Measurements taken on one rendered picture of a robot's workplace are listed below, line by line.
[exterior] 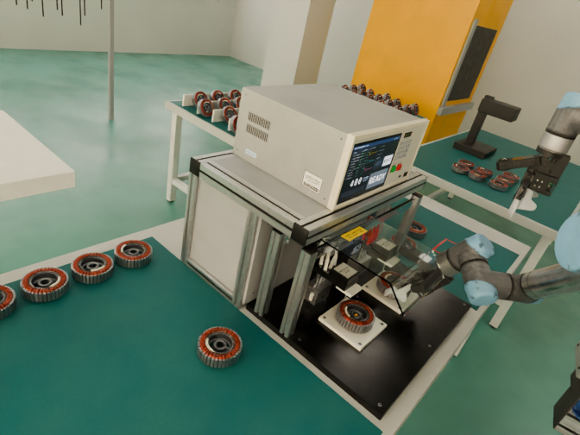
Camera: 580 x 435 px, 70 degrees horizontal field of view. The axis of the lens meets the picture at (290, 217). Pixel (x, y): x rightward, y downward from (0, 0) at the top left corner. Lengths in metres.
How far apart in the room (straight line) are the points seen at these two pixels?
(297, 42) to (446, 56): 1.60
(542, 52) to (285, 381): 5.73
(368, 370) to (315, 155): 0.58
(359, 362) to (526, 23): 5.66
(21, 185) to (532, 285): 1.16
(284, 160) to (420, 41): 3.79
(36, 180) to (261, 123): 0.59
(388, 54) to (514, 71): 2.04
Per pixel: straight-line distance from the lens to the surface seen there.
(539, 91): 6.36
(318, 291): 1.27
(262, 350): 1.16
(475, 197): 2.68
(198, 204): 1.26
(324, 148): 1.06
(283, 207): 1.03
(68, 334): 1.19
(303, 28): 5.00
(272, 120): 1.16
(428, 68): 4.77
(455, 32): 4.70
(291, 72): 5.09
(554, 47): 6.34
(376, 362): 1.21
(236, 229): 1.16
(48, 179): 0.88
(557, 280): 1.18
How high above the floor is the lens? 1.60
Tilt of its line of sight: 29 degrees down
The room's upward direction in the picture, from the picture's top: 14 degrees clockwise
